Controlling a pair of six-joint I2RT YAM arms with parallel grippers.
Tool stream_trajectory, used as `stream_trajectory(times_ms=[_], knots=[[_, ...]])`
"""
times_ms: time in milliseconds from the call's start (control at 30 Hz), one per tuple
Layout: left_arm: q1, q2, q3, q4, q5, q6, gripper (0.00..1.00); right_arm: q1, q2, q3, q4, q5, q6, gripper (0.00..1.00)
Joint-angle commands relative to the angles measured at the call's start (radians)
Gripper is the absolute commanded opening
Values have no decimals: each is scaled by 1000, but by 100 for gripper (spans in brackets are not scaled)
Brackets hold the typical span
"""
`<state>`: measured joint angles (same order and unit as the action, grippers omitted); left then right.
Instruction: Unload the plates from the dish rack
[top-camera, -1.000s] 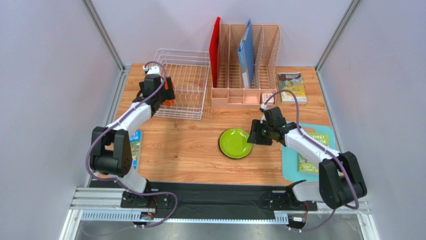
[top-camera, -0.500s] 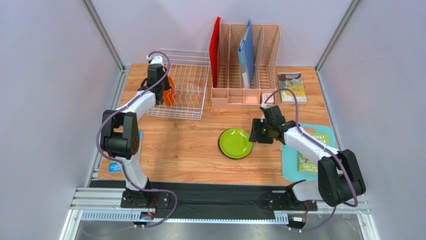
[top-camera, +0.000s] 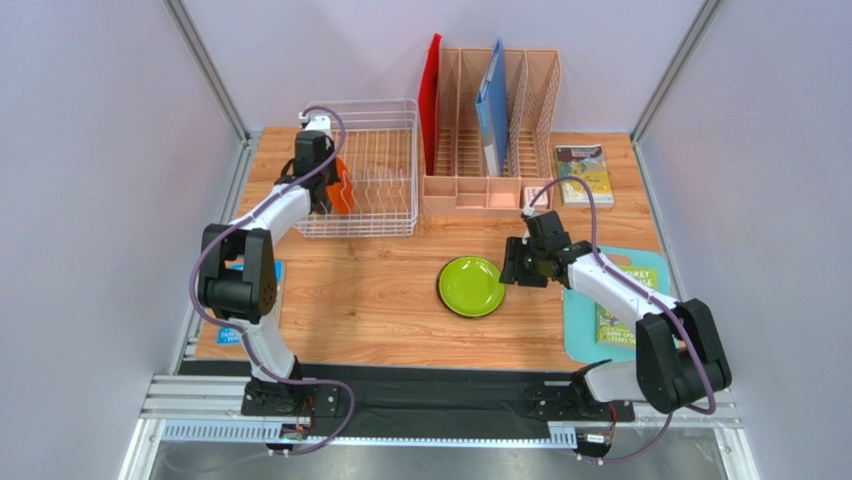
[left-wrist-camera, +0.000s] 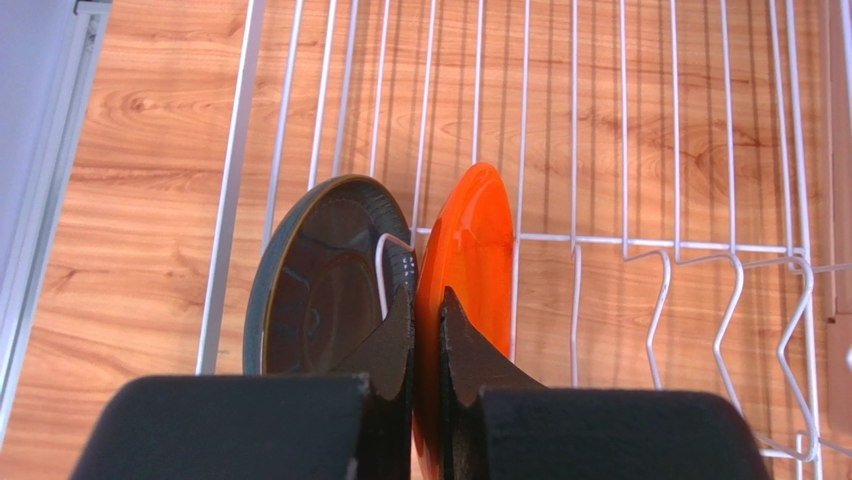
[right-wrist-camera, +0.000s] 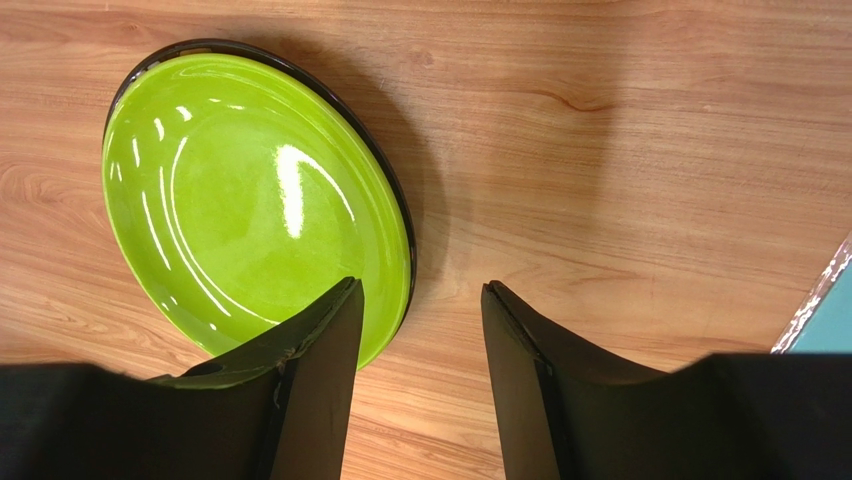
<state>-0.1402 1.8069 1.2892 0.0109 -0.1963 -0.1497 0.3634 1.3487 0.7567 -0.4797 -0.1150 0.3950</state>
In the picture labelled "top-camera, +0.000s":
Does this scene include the illustrated book back right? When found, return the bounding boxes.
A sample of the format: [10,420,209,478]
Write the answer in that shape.
[554,144,615,208]

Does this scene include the purple cable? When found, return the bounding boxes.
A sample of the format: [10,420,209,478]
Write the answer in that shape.
[188,105,357,458]
[522,175,717,465]

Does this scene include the white wire dish rack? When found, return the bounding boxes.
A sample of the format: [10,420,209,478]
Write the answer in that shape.
[296,98,420,239]

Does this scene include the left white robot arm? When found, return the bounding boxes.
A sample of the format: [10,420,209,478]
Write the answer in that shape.
[190,128,338,416]

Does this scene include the pink desk file organizer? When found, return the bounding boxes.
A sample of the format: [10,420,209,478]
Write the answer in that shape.
[421,45,562,219]

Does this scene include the blue folder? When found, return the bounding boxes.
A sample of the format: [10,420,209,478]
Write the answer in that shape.
[475,37,509,177]

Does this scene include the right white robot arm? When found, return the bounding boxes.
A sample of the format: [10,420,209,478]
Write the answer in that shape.
[500,207,732,415]

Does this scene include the teal cutting board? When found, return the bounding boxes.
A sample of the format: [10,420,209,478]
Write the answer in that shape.
[563,246,671,364]

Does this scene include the white power adapter cube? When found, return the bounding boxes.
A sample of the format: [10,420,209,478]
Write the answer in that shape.
[521,186,549,209]

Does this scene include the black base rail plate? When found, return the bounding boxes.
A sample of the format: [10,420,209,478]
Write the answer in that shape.
[179,359,637,441]

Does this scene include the orange plate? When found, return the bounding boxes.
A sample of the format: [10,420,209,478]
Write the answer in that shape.
[327,158,355,215]

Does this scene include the red floral plate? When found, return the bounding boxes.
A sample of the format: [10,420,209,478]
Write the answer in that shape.
[435,266,507,320]

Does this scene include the red folder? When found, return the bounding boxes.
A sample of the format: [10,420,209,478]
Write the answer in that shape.
[417,33,442,176]

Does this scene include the blue storey treehouse book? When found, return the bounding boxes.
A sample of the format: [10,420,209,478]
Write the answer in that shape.
[215,261,286,347]

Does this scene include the green storey treehouse book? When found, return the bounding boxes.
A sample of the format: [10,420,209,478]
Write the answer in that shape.
[595,264,659,350]

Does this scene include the green plate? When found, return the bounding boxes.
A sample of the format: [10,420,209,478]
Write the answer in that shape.
[437,256,506,318]

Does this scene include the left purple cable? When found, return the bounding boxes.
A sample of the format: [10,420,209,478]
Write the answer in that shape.
[188,105,357,458]

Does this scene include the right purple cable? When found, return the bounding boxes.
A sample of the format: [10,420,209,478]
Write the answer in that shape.
[522,175,717,465]

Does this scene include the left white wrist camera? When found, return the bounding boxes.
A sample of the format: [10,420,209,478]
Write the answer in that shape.
[299,113,333,137]

